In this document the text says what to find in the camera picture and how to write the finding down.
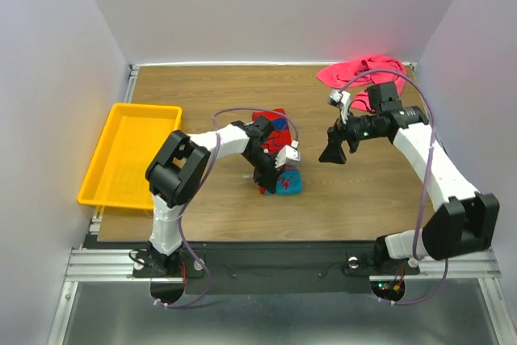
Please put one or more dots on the yellow plastic tray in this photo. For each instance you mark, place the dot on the yellow plastic tray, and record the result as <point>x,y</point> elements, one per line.
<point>131,137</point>

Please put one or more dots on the red and blue patterned towel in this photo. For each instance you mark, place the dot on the red and blue patterned towel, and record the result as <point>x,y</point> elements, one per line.
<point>283,145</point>

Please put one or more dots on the pink crumpled towel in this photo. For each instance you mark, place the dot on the pink crumpled towel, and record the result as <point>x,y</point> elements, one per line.
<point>364,71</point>

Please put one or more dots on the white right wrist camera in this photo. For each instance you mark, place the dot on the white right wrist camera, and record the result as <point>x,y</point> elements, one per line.
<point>341,99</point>

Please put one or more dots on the aluminium front frame rail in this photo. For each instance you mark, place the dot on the aluminium front frame rail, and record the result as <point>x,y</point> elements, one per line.
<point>316,259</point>

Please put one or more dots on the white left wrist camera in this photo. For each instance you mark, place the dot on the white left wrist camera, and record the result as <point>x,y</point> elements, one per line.
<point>289,155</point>

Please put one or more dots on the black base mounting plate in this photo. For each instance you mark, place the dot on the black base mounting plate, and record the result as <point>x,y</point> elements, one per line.
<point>219,284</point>

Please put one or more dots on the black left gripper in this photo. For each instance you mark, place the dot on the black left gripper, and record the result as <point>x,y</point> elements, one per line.
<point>267,178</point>

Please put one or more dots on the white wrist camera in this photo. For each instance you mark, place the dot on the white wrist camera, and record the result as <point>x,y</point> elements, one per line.
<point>289,155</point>
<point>341,99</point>

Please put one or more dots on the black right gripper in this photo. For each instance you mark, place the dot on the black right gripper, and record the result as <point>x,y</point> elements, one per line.
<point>333,153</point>

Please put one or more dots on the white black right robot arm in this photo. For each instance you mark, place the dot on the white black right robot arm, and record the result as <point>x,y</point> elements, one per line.
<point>464,219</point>

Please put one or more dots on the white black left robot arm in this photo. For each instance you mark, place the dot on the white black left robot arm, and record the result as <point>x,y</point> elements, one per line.
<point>177,172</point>

